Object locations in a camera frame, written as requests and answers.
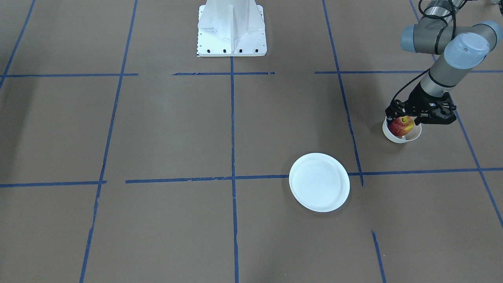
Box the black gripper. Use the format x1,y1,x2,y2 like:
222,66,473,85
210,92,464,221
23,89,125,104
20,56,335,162
385,84,451,126

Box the red yellow apple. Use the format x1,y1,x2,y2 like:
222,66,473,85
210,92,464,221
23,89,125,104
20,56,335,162
388,116,414,138

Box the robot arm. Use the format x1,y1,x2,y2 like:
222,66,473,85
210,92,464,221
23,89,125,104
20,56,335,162
385,0,502,125

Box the white bowl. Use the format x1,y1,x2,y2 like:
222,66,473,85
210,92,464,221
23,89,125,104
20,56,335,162
382,116,422,144

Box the white plate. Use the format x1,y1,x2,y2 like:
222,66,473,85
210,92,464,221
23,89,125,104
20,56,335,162
288,153,351,213

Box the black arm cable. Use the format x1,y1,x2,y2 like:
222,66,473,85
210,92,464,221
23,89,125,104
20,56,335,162
391,0,468,107

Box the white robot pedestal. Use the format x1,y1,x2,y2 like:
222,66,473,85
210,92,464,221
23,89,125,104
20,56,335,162
196,0,268,57

